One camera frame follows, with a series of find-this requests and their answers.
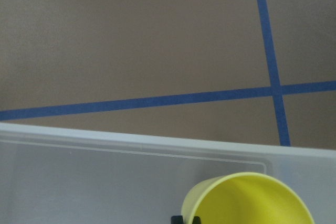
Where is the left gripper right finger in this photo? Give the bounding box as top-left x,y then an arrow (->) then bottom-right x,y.
192,216 -> 201,224

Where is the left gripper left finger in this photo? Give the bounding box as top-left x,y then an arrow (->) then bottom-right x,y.
171,215 -> 183,224

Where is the yellow cup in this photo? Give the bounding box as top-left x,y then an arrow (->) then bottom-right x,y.
181,172 -> 314,223

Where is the clear plastic bin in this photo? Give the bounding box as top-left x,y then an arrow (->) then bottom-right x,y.
1,123 -> 335,223

